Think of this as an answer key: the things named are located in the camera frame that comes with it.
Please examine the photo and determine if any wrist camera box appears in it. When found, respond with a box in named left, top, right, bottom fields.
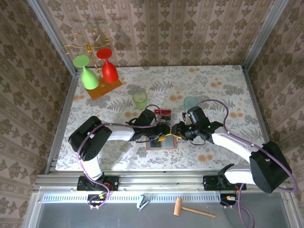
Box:
left=182, top=106, right=205, bottom=125
left=139, top=109, right=158, bottom=125

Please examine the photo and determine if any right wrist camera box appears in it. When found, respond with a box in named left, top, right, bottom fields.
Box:
left=182, top=106, right=205, bottom=125

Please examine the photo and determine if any blue white clip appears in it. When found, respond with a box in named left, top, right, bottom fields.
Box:
left=137, top=194, right=149, bottom=211

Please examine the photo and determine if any wooden mallet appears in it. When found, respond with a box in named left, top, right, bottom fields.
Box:
left=173, top=197, right=216, bottom=218

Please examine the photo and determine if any red plastic goblet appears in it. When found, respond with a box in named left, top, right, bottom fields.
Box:
left=96, top=47, right=119, bottom=84

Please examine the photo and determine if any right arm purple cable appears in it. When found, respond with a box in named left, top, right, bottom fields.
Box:
left=194, top=99, right=299, bottom=228

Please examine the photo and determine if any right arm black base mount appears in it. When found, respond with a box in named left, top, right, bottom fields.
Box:
left=203, top=175, right=247, bottom=191

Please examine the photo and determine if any pink card holder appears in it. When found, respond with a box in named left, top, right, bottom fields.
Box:
left=145, top=135, right=178, bottom=152

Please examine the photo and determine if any teal textured plastic cup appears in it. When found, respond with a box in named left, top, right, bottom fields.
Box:
left=183, top=95, right=199, bottom=112

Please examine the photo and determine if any black controller board with wires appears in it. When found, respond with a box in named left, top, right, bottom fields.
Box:
left=219, top=193, right=239, bottom=209
left=87, top=193, right=110, bottom=210

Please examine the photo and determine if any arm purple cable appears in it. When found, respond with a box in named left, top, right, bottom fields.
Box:
left=194, top=99, right=299, bottom=228
left=77, top=104, right=162, bottom=210

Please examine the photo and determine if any white slotted cable duct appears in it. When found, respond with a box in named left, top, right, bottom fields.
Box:
left=42, top=193, right=221, bottom=204

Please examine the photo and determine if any floral patterned tablecloth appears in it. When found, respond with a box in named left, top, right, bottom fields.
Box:
left=55, top=66, right=274, bottom=171

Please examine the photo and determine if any clear plastic card box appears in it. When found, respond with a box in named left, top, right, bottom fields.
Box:
left=153, top=108, right=172, bottom=127

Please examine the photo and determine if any green plastic goblet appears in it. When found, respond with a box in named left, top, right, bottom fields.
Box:
left=72, top=54, right=100, bottom=90

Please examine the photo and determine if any grey metal shelf panel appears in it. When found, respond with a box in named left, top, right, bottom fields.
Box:
left=35, top=201, right=293, bottom=228

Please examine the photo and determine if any gold wire glass rack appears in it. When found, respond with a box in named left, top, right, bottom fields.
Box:
left=61, top=28, right=123, bottom=101

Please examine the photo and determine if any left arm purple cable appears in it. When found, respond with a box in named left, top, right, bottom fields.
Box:
left=77, top=104, right=162, bottom=210

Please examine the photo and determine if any aluminium extrusion frame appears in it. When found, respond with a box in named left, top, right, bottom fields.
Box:
left=23, top=0, right=297, bottom=228

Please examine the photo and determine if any green translucent plastic cup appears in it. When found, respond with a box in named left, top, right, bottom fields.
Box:
left=132, top=90, right=148, bottom=110

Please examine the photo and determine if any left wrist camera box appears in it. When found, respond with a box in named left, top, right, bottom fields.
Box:
left=139, top=109, right=158, bottom=125

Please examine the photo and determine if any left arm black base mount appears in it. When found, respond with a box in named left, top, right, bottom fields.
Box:
left=77, top=175, right=119, bottom=192

